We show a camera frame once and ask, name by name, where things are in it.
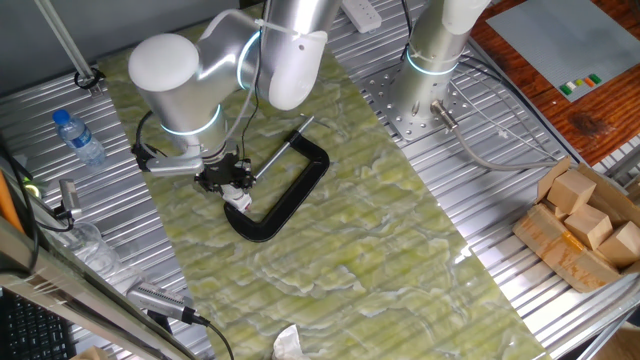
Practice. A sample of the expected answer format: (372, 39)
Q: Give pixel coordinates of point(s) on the aluminium desk rail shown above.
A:
(60, 290)

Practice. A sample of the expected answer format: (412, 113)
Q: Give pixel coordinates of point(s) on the light wooden block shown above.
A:
(589, 227)
(620, 247)
(557, 212)
(570, 192)

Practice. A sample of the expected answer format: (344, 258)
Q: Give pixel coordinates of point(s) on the black C-clamp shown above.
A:
(300, 190)

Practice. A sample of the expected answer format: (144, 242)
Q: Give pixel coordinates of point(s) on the green marble pattern mat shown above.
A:
(350, 250)

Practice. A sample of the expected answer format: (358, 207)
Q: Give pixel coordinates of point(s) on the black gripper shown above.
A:
(225, 170)

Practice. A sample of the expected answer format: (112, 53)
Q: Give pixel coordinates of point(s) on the brown wooden item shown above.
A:
(555, 250)

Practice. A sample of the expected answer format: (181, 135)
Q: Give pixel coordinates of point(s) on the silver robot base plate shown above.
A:
(405, 127)

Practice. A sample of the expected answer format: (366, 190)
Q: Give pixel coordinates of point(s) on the clear plastic cup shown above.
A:
(92, 247)

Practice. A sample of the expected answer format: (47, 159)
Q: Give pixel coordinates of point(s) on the orange toy brick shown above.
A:
(590, 82)

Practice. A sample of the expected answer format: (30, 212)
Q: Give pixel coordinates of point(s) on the black and metal tool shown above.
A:
(67, 200)

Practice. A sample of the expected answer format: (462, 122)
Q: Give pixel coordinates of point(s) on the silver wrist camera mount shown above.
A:
(175, 166)

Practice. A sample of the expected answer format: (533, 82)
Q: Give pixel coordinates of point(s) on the blue label water bottle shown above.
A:
(80, 137)

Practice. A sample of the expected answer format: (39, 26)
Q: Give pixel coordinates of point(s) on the orange stick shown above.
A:
(9, 205)

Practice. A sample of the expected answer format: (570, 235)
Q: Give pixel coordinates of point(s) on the grey brick baseplate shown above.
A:
(540, 40)

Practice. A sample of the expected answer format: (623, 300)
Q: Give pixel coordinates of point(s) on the black keyboard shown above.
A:
(30, 335)

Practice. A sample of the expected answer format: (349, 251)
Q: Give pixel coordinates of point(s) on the tan cardboard box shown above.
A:
(90, 355)

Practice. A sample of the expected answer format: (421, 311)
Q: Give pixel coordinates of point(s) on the white toy brick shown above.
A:
(571, 85)

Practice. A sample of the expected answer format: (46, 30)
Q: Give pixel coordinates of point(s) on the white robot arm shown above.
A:
(170, 95)

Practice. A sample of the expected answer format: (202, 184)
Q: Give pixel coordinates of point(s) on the green toy brick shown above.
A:
(565, 90)
(595, 78)

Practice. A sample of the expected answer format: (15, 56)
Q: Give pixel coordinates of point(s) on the aluminium profile bar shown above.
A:
(615, 325)

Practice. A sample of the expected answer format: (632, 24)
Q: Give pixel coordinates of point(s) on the white ribbed device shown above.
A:
(155, 300)

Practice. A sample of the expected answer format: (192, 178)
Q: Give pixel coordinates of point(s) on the white power strip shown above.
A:
(362, 15)

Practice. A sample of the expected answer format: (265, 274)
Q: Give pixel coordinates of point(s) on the aluminium frame pole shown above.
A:
(62, 37)

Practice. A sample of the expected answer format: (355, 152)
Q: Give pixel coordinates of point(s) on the brown wooden table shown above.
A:
(590, 125)

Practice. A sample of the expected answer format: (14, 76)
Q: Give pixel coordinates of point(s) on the white zip tie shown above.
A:
(280, 29)

